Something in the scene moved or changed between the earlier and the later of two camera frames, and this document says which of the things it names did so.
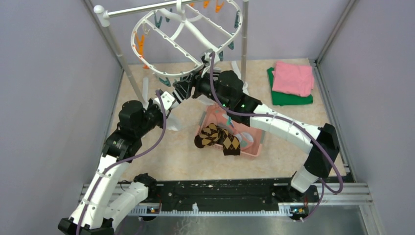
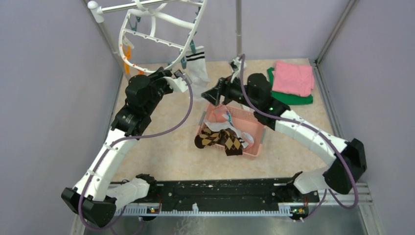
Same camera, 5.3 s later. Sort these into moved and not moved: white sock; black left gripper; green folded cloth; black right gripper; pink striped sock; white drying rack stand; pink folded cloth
Moved: black left gripper; black right gripper; white drying rack stand; pink striped sock; white sock
Not moved: pink folded cloth; green folded cloth
